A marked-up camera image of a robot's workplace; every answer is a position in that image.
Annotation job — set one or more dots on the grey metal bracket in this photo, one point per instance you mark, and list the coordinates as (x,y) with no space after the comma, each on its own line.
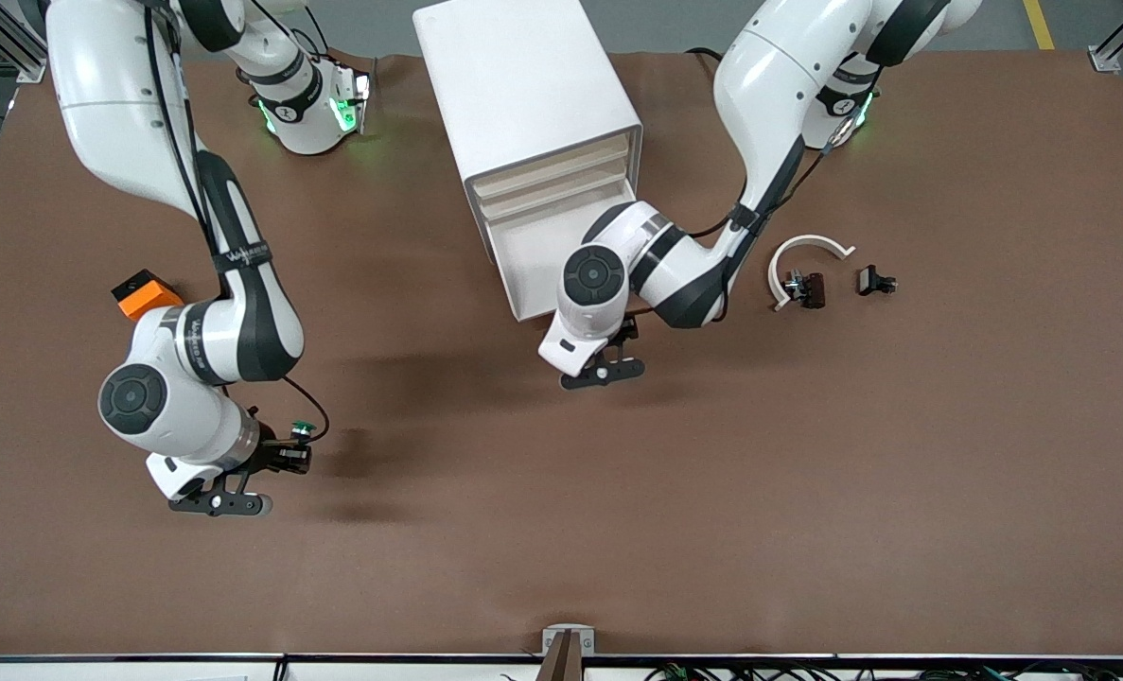
(552,636)

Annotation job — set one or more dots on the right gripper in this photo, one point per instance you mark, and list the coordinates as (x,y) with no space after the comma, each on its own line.
(277,457)

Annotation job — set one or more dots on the orange box with hole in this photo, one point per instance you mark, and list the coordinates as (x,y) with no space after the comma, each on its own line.
(145,295)

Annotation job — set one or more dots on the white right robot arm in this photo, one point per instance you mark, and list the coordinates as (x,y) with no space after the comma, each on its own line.
(239,312)

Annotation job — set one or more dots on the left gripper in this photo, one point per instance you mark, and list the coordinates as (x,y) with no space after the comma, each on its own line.
(627,330)

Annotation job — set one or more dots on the beige cabinet drawer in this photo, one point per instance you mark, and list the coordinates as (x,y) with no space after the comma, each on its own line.
(552,170)
(552,192)
(533,265)

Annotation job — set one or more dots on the white drawer cabinet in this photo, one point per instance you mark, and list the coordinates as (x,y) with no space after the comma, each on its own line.
(514,85)

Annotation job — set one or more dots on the chrome angle valve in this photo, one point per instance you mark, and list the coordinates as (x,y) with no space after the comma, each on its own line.
(794,282)

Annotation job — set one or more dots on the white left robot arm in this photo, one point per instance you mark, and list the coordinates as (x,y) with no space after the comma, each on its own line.
(769,85)

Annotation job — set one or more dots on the small black clip part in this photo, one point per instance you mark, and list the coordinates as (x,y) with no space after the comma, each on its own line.
(868,281)

